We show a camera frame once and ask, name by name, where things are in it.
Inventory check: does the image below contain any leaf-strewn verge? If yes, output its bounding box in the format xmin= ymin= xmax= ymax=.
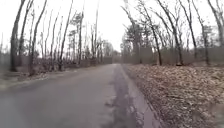
xmin=0 ymin=63 xmax=98 ymax=92

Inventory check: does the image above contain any wood with pines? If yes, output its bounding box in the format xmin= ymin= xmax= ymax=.
xmin=119 ymin=0 xmax=224 ymax=67

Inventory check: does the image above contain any grey asphalt road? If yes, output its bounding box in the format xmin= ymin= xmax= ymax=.
xmin=0 ymin=63 xmax=164 ymax=128

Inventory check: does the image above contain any leaf-covered ground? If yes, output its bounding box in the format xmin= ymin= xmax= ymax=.
xmin=121 ymin=61 xmax=224 ymax=128

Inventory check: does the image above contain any bare wood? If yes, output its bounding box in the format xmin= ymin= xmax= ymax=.
xmin=0 ymin=0 xmax=122 ymax=76

